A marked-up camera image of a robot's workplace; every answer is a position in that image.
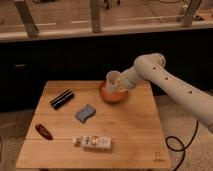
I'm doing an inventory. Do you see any metal frame post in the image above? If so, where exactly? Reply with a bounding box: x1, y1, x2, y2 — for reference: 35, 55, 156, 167
181, 0, 202, 27
14, 0, 39, 38
90, 0, 101, 33

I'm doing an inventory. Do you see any metal frame post middle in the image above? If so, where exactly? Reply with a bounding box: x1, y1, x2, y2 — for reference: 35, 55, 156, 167
90, 0, 101, 33

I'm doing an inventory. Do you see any orange ceramic bowl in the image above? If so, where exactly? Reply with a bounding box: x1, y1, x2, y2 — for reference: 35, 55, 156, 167
98, 81, 128, 103

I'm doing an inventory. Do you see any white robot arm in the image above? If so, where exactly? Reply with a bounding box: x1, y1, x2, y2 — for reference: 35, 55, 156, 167
115, 53, 213, 133

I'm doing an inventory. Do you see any white ceramic cup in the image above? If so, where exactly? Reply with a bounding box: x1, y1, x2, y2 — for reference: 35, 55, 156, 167
106, 70, 121, 94

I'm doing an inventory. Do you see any white tube with label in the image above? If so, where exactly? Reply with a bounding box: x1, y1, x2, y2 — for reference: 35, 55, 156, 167
72, 136, 112, 150

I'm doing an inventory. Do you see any black striped rectangular case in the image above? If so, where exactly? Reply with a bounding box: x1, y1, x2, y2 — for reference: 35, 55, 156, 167
50, 90, 74, 110

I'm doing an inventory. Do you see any dark red oval object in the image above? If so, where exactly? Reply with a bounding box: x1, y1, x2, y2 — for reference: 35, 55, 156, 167
35, 124, 53, 140

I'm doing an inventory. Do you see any wooden table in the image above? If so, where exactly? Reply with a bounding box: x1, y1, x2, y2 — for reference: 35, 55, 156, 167
16, 81, 171, 169

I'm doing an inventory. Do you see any black cabinet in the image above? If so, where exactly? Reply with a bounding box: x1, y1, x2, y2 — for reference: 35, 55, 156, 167
0, 28, 213, 112

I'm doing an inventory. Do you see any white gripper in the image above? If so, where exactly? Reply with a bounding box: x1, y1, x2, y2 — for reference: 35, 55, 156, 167
115, 73, 134, 91

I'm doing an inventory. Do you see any metal frame post left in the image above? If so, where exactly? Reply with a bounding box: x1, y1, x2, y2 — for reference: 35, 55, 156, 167
14, 0, 39, 38

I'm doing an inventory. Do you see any black cable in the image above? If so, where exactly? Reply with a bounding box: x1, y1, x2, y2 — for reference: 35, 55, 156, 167
164, 119, 200, 171

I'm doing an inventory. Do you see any metal frame post right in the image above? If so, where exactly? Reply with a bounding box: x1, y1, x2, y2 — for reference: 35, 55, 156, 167
181, 0, 202, 27

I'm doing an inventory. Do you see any blue sponge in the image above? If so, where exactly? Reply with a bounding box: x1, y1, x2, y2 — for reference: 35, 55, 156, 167
75, 104, 96, 123

